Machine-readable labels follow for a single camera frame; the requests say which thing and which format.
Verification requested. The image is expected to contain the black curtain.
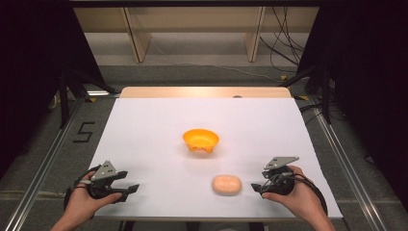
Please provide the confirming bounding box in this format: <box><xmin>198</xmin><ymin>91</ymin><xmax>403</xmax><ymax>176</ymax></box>
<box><xmin>0</xmin><ymin>0</ymin><xmax>109</xmax><ymax>181</ymax></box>
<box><xmin>296</xmin><ymin>0</ymin><xmax>408</xmax><ymax>215</ymax></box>

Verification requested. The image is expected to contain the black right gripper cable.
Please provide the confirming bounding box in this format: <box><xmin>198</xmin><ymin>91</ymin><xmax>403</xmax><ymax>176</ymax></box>
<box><xmin>282</xmin><ymin>172</ymin><xmax>329</xmax><ymax>217</ymax></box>

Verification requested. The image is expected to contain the light brown bread roll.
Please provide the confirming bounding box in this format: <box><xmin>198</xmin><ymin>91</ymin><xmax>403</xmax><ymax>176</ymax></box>
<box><xmin>211</xmin><ymin>174</ymin><xmax>242</xmax><ymax>196</ymax></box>

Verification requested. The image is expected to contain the orange plastic bowl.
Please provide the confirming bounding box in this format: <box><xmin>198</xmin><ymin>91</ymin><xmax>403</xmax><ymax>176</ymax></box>
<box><xmin>182</xmin><ymin>128</ymin><xmax>220</xmax><ymax>154</ymax></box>

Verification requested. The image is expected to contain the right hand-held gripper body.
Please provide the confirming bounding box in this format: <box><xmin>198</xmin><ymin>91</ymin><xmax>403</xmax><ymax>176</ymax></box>
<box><xmin>261</xmin><ymin>156</ymin><xmax>300</xmax><ymax>196</ymax></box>

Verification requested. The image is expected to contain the person's right hand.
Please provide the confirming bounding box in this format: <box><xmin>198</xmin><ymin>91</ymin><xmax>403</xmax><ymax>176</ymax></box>
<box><xmin>261</xmin><ymin>165</ymin><xmax>322</xmax><ymax>223</ymax></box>

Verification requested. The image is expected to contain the aluminium floor rail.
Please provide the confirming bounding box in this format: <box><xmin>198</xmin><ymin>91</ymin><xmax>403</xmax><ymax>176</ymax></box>
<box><xmin>4</xmin><ymin>95</ymin><xmax>85</xmax><ymax>231</ymax></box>
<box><xmin>308</xmin><ymin>95</ymin><xmax>391</xmax><ymax>231</ymax></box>

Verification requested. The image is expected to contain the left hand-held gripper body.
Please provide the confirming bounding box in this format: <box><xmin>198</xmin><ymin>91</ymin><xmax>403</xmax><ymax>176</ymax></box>
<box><xmin>86</xmin><ymin>160</ymin><xmax>125</xmax><ymax>200</ymax></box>

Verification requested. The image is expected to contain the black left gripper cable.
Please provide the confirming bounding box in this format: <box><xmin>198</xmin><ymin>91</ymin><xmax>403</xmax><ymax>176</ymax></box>
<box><xmin>63</xmin><ymin>165</ymin><xmax>102</xmax><ymax>213</ymax></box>

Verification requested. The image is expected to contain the black metal stand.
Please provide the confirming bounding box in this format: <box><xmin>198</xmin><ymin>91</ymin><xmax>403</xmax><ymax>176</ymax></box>
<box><xmin>281</xmin><ymin>63</ymin><xmax>333</xmax><ymax>125</ymax></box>
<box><xmin>58</xmin><ymin>65</ymin><xmax>120</xmax><ymax>130</ymax></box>

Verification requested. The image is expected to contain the white table cover sheet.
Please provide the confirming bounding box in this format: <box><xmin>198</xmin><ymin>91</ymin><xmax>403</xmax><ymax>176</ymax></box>
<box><xmin>88</xmin><ymin>97</ymin><xmax>344</xmax><ymax>222</ymax></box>

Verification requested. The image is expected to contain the black floor cables bundle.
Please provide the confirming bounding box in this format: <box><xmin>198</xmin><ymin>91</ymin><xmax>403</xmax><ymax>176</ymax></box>
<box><xmin>259</xmin><ymin>6</ymin><xmax>306</xmax><ymax>74</ymax></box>

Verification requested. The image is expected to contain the person's left hand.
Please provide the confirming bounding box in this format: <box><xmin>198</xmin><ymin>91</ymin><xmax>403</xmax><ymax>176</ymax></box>
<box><xmin>64</xmin><ymin>170</ymin><xmax>124</xmax><ymax>223</ymax></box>

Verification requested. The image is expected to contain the beige wooden shelf unit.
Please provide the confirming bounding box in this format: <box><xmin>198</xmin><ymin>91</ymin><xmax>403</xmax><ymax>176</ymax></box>
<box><xmin>72</xmin><ymin>6</ymin><xmax>320</xmax><ymax>64</ymax></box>

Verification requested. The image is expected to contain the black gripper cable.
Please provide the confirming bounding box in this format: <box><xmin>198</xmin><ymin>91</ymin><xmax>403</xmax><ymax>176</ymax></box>
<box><xmin>282</xmin><ymin>172</ymin><xmax>329</xmax><ymax>217</ymax></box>
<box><xmin>63</xmin><ymin>165</ymin><xmax>102</xmax><ymax>213</ymax></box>

